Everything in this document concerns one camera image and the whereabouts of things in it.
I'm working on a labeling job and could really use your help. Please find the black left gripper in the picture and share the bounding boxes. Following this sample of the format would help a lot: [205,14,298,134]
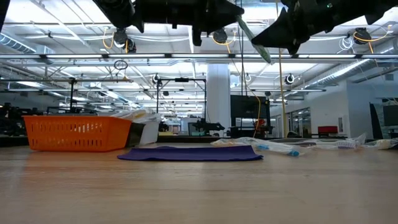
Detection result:
[133,0,245,47]

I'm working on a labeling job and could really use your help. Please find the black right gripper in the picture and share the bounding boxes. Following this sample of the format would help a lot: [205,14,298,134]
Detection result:
[251,0,338,55]

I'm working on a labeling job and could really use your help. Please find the packaged green toothbrush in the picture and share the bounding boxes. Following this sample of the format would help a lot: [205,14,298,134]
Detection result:
[236,14,274,65]

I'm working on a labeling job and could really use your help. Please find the packaged blue toothbrush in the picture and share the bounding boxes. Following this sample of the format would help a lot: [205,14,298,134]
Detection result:
[228,137,302,157]

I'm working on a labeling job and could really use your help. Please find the packaged yellow-bristled orange toothbrush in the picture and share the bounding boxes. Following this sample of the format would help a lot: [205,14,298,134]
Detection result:
[110,108,149,121]

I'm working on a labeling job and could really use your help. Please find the black monitor on stand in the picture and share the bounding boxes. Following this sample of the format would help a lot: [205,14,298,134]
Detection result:
[230,95,271,129]

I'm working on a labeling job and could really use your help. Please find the white round pillar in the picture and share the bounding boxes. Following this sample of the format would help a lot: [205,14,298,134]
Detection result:
[206,63,232,133]

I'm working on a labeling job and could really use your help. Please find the red box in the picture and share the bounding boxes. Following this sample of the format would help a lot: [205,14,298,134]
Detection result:
[317,125,339,135]

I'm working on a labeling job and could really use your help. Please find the packaged pink white toothbrush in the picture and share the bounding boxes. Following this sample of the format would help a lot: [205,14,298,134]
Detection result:
[210,138,249,147]

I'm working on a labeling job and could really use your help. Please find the packaged purple-bristled toothbrush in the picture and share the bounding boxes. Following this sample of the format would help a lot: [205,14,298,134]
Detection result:
[269,133,368,151]

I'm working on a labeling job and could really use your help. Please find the dark monitor screen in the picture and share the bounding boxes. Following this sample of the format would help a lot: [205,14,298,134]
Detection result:
[369,102,398,134]

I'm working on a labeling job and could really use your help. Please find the white plastic basket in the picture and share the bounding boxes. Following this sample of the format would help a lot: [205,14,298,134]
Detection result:
[110,111,162,146]

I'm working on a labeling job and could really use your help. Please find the purple square mat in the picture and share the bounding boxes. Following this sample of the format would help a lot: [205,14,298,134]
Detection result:
[117,144,264,162]

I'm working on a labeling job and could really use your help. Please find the black background stand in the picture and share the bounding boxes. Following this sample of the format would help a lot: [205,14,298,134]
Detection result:
[46,78,97,114]

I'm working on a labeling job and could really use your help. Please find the orange plastic basket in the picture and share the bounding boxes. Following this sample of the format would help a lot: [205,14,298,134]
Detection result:
[22,115,133,153]

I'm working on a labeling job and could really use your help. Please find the dark background workstation equipment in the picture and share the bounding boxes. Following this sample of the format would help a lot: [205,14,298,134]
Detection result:
[0,104,41,138]

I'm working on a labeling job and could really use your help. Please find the black hanging cable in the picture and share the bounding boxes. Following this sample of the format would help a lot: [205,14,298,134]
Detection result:
[235,18,246,131]

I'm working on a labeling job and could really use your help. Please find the yellow hanging cable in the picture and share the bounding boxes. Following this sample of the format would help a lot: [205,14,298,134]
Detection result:
[277,46,289,138]

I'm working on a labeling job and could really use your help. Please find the yellow cable behind monitor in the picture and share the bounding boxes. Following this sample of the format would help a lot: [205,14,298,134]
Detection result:
[253,95,261,138]

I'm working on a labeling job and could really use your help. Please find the black background rig frame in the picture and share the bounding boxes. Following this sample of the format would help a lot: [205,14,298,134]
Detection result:
[156,77,208,125]

